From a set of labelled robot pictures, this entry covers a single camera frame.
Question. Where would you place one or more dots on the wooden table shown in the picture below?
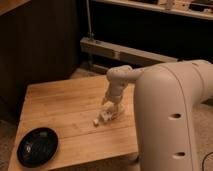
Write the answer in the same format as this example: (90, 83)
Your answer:
(69, 107)

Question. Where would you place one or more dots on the grey metal beam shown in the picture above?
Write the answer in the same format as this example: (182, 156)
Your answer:
(122, 53)

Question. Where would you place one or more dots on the wooden shelf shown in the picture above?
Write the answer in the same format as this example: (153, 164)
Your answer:
(169, 9)

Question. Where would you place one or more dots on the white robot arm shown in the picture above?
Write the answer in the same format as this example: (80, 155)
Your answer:
(165, 96)

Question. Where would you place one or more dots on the metal pole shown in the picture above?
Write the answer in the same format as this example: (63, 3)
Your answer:
(90, 32)

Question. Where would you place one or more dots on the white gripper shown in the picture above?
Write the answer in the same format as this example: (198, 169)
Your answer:
(114, 97)

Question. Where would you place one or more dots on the white plastic bottle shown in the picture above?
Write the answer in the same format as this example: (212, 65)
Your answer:
(107, 114)

